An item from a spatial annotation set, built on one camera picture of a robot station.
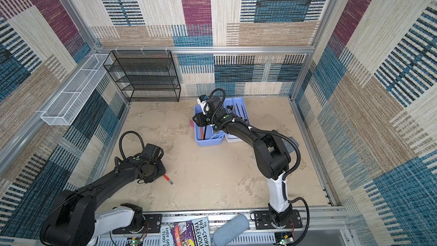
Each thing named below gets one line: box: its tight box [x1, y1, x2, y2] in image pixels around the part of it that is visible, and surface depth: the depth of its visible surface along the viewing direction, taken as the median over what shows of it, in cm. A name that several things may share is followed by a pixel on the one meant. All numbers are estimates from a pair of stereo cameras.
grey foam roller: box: [212, 214, 250, 246], surface depth 70 cm
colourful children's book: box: [159, 216, 212, 246], surface depth 70 cm
